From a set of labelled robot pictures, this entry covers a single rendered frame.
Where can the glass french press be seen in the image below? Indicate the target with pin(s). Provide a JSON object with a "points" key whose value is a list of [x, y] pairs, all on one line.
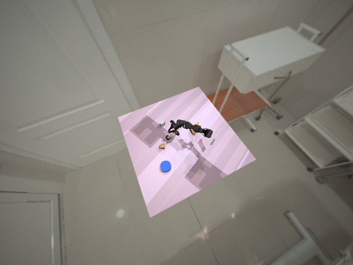
{"points": [[171, 135]]}

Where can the blue short cylinder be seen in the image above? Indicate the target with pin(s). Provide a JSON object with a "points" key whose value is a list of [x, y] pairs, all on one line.
{"points": [[165, 166]]}

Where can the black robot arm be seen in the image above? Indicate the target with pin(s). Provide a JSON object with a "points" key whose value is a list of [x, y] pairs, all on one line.
{"points": [[187, 125]]}

